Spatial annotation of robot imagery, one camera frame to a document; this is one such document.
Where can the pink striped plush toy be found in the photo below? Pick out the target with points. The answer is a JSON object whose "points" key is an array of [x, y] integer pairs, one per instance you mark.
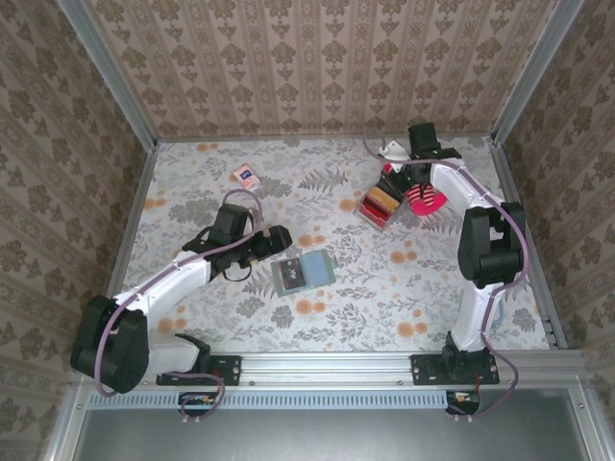
{"points": [[430, 204]]}

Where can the tan card stack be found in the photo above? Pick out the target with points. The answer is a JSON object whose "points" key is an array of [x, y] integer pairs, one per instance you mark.
{"points": [[382, 198]]}

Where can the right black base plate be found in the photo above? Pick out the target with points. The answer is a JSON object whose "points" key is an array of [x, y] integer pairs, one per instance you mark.
{"points": [[423, 370]]}

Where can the grey metal panel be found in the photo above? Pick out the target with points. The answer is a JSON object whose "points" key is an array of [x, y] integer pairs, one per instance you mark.
{"points": [[327, 437]]}

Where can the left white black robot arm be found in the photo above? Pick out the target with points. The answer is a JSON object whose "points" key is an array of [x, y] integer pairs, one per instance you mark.
{"points": [[168, 288]]}

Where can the aluminium front rail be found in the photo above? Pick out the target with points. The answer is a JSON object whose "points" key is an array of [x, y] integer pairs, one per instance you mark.
{"points": [[327, 367]]}

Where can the red card stack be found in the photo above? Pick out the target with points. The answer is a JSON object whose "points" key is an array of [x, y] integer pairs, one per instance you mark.
{"points": [[372, 211]]}

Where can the small pink card pack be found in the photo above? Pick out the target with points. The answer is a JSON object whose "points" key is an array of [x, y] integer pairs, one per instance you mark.
{"points": [[246, 177]]}

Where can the aluminium side rail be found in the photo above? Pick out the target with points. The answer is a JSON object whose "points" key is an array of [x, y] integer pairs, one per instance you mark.
{"points": [[127, 240], [538, 269]]}

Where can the aluminium back rail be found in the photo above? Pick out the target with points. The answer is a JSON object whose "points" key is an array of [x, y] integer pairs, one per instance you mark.
{"points": [[327, 138]]}

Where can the aluminium frame post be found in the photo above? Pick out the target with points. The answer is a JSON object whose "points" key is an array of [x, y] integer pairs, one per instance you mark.
{"points": [[533, 72], [110, 72]]}

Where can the floral table cover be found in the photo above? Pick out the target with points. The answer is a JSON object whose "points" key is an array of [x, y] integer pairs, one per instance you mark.
{"points": [[336, 326]]}

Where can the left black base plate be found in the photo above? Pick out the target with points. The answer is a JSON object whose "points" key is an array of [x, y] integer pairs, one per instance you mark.
{"points": [[230, 370]]}

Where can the black controller board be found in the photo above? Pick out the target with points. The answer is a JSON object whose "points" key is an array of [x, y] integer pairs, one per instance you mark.
{"points": [[197, 402], [463, 401]]}

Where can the clear acrylic card organizer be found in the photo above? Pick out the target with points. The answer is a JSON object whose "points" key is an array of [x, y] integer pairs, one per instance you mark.
{"points": [[379, 216]]}

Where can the black credit card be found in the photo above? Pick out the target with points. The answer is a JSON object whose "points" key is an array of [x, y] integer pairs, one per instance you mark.
{"points": [[290, 278]]}

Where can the blue green card holder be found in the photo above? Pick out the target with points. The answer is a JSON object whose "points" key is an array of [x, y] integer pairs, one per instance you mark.
{"points": [[317, 269]]}

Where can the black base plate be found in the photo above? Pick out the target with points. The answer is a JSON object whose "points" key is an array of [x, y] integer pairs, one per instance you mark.
{"points": [[423, 370], [230, 370]]}

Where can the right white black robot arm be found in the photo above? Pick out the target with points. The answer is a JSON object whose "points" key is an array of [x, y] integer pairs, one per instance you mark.
{"points": [[473, 312]]}

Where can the dark card stack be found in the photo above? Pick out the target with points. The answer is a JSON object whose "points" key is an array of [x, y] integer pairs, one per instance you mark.
{"points": [[384, 180]]}

